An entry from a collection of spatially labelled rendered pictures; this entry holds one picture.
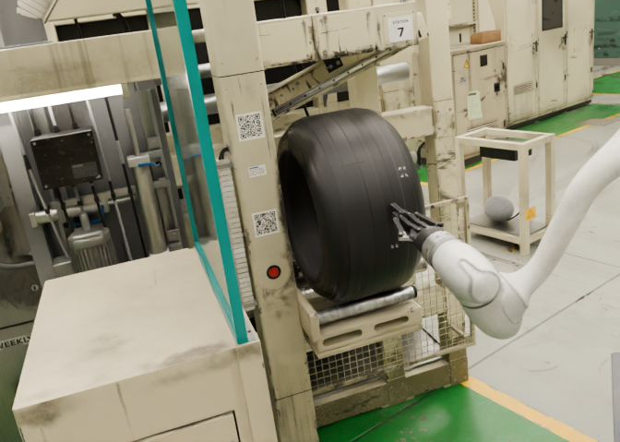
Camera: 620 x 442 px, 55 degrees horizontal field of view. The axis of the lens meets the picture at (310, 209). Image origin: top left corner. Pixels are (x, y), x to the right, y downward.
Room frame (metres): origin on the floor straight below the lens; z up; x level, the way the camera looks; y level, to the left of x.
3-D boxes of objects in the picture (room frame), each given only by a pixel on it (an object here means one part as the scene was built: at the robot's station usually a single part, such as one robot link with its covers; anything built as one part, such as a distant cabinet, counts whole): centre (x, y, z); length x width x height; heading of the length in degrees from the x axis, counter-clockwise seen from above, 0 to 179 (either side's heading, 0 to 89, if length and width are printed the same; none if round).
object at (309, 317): (1.78, 0.08, 0.90); 0.40 x 0.03 x 0.10; 16
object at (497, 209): (4.15, -1.43, 0.40); 0.60 x 0.35 x 0.80; 33
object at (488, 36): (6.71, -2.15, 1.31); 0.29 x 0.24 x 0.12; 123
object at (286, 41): (2.15, -0.13, 1.71); 0.61 x 0.25 x 0.15; 106
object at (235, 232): (1.68, 0.23, 1.19); 0.05 x 0.04 x 0.48; 16
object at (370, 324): (1.69, -0.13, 0.84); 0.36 x 0.09 x 0.06; 106
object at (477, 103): (6.65, -1.85, 0.62); 0.91 x 0.58 x 1.25; 123
